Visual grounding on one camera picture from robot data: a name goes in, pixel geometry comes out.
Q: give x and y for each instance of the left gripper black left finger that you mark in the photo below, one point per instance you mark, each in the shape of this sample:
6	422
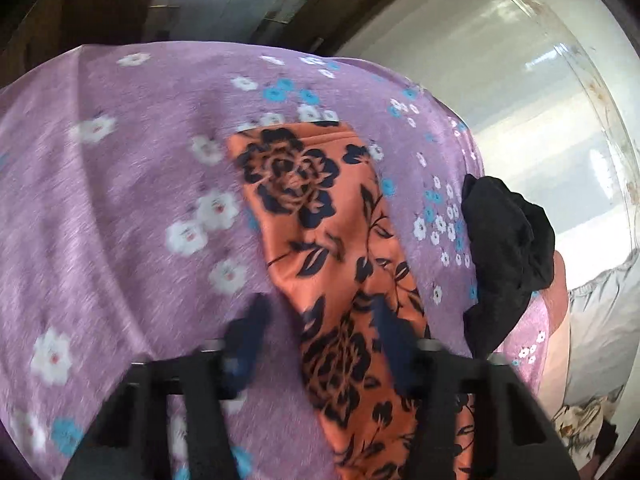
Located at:
129	437

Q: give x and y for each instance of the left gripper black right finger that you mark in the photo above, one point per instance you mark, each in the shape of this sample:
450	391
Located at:
467	405

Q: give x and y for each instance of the orange black floral garment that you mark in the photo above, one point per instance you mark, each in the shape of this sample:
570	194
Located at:
346	219

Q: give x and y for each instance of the beige floral cloth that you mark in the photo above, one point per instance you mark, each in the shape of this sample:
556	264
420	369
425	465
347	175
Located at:
587	431

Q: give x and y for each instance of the pink quilted mattress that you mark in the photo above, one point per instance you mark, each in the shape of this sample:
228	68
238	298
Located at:
553	379

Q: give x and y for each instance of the grey pillow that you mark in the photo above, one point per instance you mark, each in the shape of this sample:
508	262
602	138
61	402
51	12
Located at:
604	332

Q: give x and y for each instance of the black crumpled garment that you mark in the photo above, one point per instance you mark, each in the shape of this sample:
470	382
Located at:
512	243

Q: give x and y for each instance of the purple floral bedsheet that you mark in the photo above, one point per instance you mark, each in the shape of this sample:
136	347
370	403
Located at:
124	231

